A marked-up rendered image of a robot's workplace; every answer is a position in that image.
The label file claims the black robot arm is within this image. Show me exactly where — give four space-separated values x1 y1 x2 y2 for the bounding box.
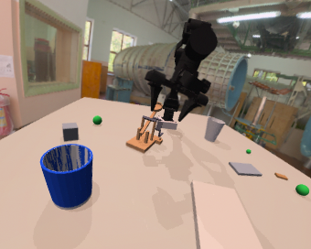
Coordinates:
161 18 218 122

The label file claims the green ball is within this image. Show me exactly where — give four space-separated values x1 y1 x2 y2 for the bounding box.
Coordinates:
295 184 309 196
93 115 102 125

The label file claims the blue mug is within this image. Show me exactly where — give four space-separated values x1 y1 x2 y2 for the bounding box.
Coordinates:
39 144 93 210

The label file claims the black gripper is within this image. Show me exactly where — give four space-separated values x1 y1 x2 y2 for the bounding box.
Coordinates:
145 60 209 122

